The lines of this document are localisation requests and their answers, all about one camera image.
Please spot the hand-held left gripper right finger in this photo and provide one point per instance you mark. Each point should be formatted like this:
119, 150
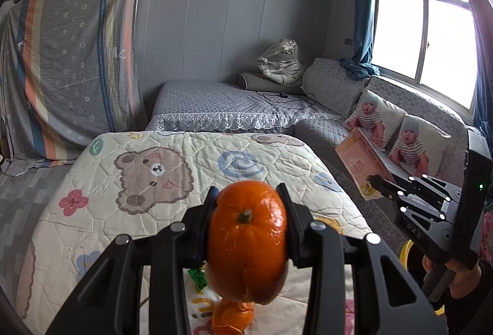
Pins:
289, 235

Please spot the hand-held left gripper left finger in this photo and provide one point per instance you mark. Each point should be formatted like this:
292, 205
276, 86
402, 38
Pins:
204, 231

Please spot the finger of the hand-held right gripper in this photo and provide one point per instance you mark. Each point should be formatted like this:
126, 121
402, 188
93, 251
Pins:
420, 231
431, 187

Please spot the orange tangerine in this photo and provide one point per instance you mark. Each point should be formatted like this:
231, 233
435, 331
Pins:
246, 242

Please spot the pink printed box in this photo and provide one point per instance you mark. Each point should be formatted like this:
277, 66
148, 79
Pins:
362, 161

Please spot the person's right hand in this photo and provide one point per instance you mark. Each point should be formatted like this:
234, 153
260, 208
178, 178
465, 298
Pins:
466, 281

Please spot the yellow rimmed bin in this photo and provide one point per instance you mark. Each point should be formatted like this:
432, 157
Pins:
404, 254

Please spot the baby print pillow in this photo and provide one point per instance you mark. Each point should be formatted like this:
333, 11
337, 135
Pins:
369, 115
412, 146

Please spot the green candy wrapper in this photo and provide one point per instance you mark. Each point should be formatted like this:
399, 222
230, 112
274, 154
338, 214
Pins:
198, 277

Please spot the cream floral quilted blanket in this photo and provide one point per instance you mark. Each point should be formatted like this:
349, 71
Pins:
154, 173

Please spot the orange peel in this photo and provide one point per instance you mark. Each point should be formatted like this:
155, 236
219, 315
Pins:
231, 317

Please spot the grey quilted corner sofa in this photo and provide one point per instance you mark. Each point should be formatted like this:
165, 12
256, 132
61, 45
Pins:
215, 96

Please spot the grey patterned cushion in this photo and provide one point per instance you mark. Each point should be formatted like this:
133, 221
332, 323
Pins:
331, 85

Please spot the sliding glass window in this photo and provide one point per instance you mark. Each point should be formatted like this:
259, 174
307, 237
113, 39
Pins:
423, 31

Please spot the grey bolster pillow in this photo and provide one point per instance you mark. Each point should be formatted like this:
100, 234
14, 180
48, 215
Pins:
254, 81

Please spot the plush tiger in plastic bag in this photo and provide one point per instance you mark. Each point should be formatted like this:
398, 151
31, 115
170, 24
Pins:
279, 61

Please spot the striped grey sheet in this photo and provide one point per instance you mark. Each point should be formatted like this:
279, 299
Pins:
69, 61

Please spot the wall outlet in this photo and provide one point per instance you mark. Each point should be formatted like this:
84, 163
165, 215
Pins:
348, 41

